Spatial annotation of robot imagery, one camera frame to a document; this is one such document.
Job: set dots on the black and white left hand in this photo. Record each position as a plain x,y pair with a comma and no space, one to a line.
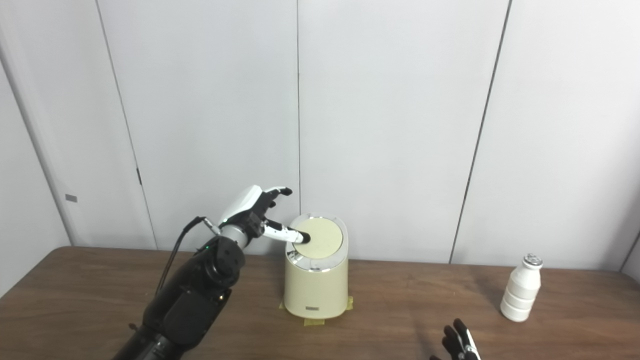
245,205

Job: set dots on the small white plastic bottle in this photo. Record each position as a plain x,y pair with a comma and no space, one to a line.
522,290

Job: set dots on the cream round bin lid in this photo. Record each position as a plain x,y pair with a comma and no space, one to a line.
325,237

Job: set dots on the black wall panel hinge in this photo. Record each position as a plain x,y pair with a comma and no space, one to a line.
139,177

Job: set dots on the black and white right hand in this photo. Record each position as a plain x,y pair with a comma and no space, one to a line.
460,347

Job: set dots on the cream-colored bin body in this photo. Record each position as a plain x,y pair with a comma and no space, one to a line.
316,290

